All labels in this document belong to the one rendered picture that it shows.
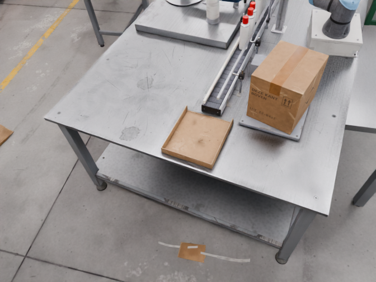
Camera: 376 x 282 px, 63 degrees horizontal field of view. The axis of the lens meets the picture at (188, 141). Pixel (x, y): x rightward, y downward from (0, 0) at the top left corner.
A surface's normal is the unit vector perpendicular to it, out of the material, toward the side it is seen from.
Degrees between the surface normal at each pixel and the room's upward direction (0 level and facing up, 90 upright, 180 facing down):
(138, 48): 0
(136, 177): 1
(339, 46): 90
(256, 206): 2
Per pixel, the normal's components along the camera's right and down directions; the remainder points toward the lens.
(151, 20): -0.07, -0.61
